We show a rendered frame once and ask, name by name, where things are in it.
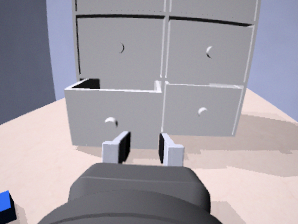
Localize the small grey chest of drawers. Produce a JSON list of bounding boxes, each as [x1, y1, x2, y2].
[[72, 0, 261, 137]]

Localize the blue nine-volt battery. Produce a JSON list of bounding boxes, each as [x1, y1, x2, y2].
[[0, 190, 17, 224]]

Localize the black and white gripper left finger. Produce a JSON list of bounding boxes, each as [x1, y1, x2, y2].
[[102, 131, 131, 164]]

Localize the grey drawer front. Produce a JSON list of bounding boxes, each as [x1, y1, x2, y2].
[[64, 79, 161, 150], [77, 0, 164, 12], [165, 19, 253, 82], [169, 0, 257, 21], [162, 81, 242, 134], [77, 18, 163, 77]]

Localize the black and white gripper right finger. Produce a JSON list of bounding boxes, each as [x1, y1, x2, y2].
[[159, 133, 184, 166]]

